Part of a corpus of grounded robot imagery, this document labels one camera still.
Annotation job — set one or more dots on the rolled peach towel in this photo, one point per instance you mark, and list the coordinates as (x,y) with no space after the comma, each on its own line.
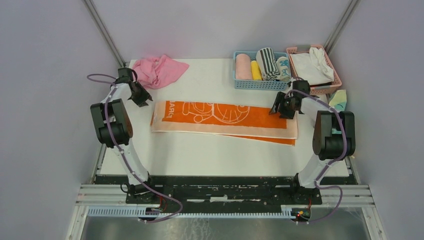
(243,67)

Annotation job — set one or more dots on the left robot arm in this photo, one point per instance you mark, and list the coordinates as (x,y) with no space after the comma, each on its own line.
(114,129)

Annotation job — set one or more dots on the rolled striped towel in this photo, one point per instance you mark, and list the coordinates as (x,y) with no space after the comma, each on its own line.
(266,61)

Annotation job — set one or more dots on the blue plastic basket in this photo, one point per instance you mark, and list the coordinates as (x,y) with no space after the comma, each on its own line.
(256,84)

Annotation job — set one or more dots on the teal rabbit pattern towel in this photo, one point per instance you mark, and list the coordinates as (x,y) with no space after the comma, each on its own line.
(284,70)

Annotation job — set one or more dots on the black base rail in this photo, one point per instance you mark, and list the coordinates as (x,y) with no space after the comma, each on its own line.
(214,195)

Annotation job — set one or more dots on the pink plastic basket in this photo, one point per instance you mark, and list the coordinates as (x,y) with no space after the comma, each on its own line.
(321,89)

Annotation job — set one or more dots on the crumpled pink towel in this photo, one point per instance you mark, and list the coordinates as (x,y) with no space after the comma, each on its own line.
(158,72)

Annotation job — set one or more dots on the white cable duct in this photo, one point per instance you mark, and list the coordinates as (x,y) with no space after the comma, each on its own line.
(149,213)

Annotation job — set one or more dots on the light blue yellow towel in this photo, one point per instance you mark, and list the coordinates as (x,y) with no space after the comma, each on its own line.
(338,100)

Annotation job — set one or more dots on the white folded cloth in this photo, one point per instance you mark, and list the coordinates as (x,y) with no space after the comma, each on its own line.
(312,66)

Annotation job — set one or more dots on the orange white towel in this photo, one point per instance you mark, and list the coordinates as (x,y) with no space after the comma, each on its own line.
(243,121)

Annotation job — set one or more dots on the aluminium frame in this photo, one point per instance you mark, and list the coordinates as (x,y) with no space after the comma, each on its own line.
(349,196)

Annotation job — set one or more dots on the rolled yellow towel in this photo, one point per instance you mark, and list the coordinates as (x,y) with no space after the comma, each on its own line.
(255,71)

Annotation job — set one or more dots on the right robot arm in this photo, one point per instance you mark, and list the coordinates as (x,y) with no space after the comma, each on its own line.
(333,139)

